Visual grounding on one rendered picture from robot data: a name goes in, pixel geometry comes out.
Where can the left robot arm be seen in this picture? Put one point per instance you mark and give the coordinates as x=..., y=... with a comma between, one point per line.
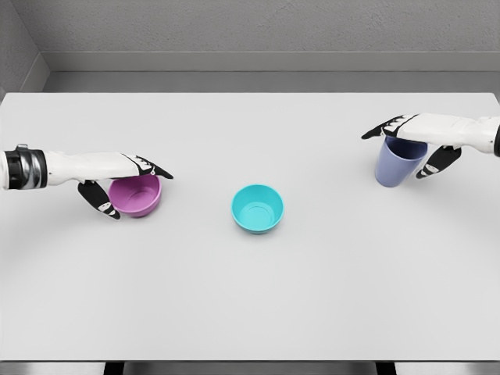
x=39, y=168

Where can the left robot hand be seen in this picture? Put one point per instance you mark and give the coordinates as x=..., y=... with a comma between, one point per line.
x=113, y=164

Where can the lavender blue cup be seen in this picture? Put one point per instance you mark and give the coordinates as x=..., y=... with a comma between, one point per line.
x=394, y=166

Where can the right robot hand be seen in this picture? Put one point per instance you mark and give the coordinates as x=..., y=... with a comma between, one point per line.
x=418, y=127

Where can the teal bowl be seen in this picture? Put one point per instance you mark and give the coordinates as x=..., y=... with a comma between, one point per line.
x=258, y=209

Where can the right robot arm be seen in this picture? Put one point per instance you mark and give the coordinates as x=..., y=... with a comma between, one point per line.
x=482, y=134

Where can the purple bowl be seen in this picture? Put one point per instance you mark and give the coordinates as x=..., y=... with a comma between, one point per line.
x=136, y=197

